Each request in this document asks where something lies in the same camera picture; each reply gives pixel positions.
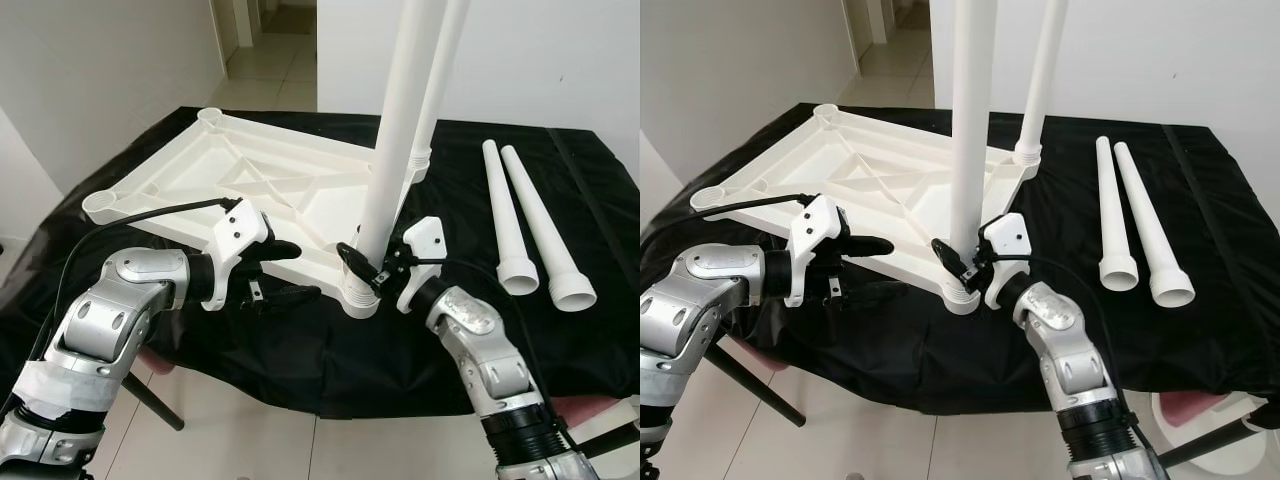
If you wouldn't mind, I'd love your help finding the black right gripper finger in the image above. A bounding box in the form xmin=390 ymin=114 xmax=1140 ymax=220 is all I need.
xmin=931 ymin=238 xmax=973 ymax=287
xmin=338 ymin=243 xmax=383 ymax=293

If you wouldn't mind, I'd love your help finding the white plastic table top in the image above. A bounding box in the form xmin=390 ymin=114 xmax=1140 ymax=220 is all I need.
xmin=692 ymin=102 xmax=1043 ymax=316
xmin=82 ymin=106 xmax=433 ymax=321

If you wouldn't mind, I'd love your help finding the white plastic table leg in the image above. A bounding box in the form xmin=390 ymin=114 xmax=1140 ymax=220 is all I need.
xmin=1012 ymin=0 xmax=1069 ymax=179
xmin=403 ymin=0 xmax=471 ymax=186
xmin=482 ymin=140 xmax=542 ymax=297
xmin=1113 ymin=141 xmax=1197 ymax=309
xmin=343 ymin=0 xmax=444 ymax=319
xmin=940 ymin=0 xmax=999 ymax=314
xmin=500 ymin=145 xmax=599 ymax=313
xmin=1095 ymin=136 xmax=1141 ymax=293

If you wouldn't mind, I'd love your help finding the black table cloth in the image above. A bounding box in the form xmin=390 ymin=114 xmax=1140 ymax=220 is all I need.
xmin=0 ymin=105 xmax=640 ymax=419
xmin=640 ymin=100 xmax=1280 ymax=416

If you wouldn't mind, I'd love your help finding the pink chair seat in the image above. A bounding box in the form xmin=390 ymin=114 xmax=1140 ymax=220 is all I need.
xmin=135 ymin=345 xmax=176 ymax=376
xmin=715 ymin=335 xmax=761 ymax=366

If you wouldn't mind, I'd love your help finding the black metal support rod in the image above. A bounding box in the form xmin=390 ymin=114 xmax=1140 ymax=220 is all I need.
xmin=580 ymin=422 xmax=640 ymax=463
xmin=705 ymin=340 xmax=809 ymax=429
xmin=120 ymin=372 xmax=188 ymax=433
xmin=1160 ymin=415 xmax=1280 ymax=469

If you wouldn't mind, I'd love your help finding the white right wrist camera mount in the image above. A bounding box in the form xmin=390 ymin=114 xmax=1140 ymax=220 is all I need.
xmin=980 ymin=212 xmax=1031 ymax=311
xmin=395 ymin=215 xmax=448 ymax=316

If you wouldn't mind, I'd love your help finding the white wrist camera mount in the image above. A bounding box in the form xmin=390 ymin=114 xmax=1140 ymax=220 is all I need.
xmin=200 ymin=198 xmax=273 ymax=313
xmin=395 ymin=215 xmax=448 ymax=316
xmin=787 ymin=195 xmax=846 ymax=309
xmin=980 ymin=212 xmax=1031 ymax=311

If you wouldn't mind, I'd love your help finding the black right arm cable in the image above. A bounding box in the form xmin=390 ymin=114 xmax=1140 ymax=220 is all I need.
xmin=400 ymin=258 xmax=581 ymax=451
xmin=988 ymin=254 xmax=1161 ymax=461

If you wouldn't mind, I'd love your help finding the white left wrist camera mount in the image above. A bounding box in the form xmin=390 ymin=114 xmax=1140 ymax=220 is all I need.
xmin=787 ymin=195 xmax=846 ymax=309
xmin=200 ymin=198 xmax=273 ymax=313

